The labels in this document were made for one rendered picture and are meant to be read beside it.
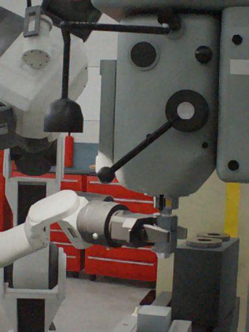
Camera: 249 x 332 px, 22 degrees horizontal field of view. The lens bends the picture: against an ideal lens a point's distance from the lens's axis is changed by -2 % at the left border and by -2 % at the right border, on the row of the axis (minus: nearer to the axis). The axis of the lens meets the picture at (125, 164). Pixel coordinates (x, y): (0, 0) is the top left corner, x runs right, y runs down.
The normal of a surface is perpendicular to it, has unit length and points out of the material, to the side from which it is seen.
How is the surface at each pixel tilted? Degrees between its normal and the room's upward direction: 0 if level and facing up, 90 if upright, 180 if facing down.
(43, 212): 43
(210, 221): 90
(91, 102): 90
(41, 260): 81
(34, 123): 140
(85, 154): 90
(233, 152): 90
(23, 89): 58
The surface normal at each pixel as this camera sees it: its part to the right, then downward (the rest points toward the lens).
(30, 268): 0.09, 0.03
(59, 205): -0.40, -0.72
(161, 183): -0.22, 0.61
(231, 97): -0.24, 0.04
